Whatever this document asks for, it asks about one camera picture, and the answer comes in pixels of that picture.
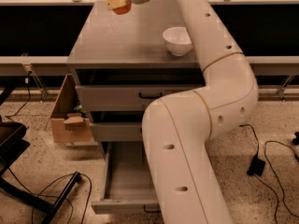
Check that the orange fruit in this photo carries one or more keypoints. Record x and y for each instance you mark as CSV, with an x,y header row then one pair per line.
x,y
122,10

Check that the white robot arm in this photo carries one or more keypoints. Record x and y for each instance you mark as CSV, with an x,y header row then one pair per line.
x,y
176,127

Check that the grey drawer cabinet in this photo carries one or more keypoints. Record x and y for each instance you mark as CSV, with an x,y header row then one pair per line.
x,y
129,50

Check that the top grey drawer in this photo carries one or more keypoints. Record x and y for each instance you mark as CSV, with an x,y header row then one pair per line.
x,y
122,97

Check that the middle grey drawer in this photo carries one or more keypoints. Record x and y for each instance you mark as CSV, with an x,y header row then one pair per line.
x,y
116,126

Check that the bottom grey open drawer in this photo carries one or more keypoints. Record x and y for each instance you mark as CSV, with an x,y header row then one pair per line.
x,y
127,179

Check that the white ceramic bowl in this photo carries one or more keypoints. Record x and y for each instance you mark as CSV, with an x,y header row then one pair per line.
x,y
177,41

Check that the brown cardboard box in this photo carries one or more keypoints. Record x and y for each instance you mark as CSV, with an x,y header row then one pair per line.
x,y
67,124

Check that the black chair base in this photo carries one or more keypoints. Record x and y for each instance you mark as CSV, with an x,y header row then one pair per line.
x,y
43,168

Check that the black power adapter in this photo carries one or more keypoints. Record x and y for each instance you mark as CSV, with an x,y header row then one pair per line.
x,y
256,166

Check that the grey window rail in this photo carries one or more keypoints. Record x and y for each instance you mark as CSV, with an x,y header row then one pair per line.
x,y
56,66

